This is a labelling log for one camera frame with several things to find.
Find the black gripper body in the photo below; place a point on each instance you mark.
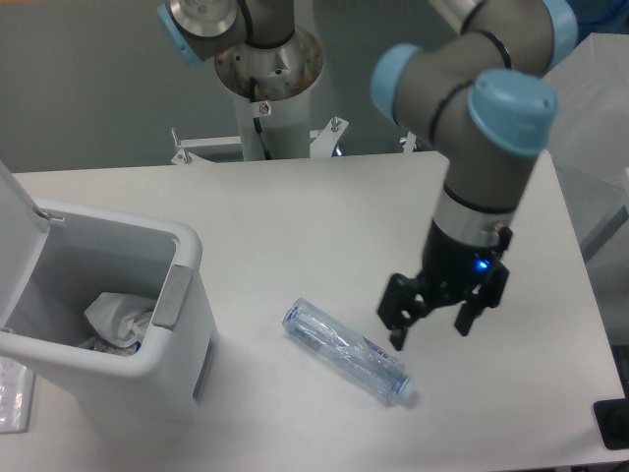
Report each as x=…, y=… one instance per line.
x=452, y=270

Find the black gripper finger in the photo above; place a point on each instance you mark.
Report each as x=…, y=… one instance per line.
x=400, y=306
x=489, y=295

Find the crushed clear plastic bottle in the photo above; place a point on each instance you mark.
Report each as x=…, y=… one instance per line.
x=364, y=362

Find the white tissue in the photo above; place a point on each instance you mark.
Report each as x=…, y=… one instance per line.
x=120, y=319

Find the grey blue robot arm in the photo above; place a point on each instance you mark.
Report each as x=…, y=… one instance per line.
x=479, y=100

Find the white plastic trash can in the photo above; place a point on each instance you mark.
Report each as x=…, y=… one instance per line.
x=57, y=258

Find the old trash in bin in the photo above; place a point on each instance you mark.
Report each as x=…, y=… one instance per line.
x=98, y=344

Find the black device at table edge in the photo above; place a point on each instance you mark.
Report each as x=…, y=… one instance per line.
x=612, y=419

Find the clear plastic sheet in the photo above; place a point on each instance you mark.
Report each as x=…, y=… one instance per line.
x=17, y=386

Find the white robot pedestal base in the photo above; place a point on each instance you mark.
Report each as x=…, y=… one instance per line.
x=274, y=84

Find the white metal frame bracket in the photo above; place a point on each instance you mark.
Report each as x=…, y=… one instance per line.
x=264, y=140

